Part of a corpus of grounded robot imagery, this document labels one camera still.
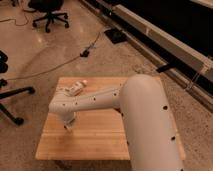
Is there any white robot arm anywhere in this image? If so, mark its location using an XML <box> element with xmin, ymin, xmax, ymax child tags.
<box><xmin>49</xmin><ymin>74</ymin><xmax>184</xmax><ymax>171</ymax></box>

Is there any wooden table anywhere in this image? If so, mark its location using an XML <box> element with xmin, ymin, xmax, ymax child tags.
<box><xmin>36</xmin><ymin>77</ymin><xmax>186</xmax><ymax>161</ymax></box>

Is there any white tube bottle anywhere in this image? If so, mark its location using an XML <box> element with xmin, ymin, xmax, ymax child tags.
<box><xmin>59</xmin><ymin>80</ymin><xmax>87</xmax><ymax>96</ymax></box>

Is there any black chair base left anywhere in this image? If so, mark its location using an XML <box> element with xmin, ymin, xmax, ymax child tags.
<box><xmin>0</xmin><ymin>50</ymin><xmax>36</xmax><ymax>127</ymax></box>

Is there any black floor mat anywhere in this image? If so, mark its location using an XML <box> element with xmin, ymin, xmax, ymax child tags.
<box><xmin>105</xmin><ymin>28</ymin><xmax>126</xmax><ymax>44</ymax></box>

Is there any black office chair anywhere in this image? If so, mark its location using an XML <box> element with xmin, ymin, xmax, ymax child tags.
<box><xmin>28</xmin><ymin>0</ymin><xmax>69</xmax><ymax>33</ymax></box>

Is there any black floor cable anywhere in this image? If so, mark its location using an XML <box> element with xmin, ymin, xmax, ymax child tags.
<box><xmin>6</xmin><ymin>30</ymin><xmax>104</xmax><ymax>82</ymax></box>

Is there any long white rail bench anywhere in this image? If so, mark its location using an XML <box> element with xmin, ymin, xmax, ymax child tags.
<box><xmin>79</xmin><ymin>0</ymin><xmax>213</xmax><ymax>111</ymax></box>

